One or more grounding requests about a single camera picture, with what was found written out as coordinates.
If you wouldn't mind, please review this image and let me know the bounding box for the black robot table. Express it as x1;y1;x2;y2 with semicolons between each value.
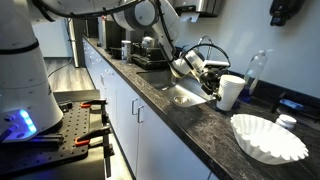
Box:
0;89;134;180

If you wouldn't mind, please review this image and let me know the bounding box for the steel canister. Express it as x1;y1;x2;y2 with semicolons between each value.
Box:
120;40;133;63

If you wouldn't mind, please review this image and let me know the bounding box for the metal pot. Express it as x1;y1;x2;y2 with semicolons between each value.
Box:
141;35;158;49

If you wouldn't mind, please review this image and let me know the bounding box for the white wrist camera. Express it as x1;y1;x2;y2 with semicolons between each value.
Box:
203;59;231;68

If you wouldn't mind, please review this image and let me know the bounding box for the clear dish soap bottle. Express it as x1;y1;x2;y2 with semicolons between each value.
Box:
239;49;269;104

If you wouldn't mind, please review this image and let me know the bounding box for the white coffee filter stack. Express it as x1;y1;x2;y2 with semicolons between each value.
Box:
229;113;310;166

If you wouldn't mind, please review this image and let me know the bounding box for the white lower cabinet run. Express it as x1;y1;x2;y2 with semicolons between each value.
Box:
82;38;218;180

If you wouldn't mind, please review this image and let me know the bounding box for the white paper cup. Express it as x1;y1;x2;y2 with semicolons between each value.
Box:
215;74;247;112

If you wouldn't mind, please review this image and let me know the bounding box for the stainless steel sink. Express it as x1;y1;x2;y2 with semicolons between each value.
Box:
136;69;216;108

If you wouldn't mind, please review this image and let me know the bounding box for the metal vertical post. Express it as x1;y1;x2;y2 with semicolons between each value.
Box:
66;18;84;69

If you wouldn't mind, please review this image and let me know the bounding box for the black orange bar clamp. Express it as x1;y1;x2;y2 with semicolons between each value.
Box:
79;98;111;124
73;124;116;179

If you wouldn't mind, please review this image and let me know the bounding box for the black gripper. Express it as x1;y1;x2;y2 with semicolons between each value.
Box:
199;65;231;102

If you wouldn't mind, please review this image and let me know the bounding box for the silver cabinet handle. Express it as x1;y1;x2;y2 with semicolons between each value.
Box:
137;105;146;124
131;98;139;116

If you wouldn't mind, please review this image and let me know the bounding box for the black dish rack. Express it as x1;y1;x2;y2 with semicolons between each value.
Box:
131;41;183;70

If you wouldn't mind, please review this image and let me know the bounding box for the white paper towel sheet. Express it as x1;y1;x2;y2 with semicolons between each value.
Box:
179;12;201;24

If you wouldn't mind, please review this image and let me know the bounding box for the paper towel dispenser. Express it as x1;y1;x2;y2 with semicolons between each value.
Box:
173;0;224;18

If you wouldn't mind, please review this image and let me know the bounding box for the black wall soap dispenser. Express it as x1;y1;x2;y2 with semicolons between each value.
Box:
269;0;306;27

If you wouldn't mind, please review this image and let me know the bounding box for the steel sink drain strainer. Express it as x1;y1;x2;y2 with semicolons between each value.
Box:
173;95;191;105

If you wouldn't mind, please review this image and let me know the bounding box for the steel coffee machine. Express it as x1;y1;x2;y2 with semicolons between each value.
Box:
97;14;128;51

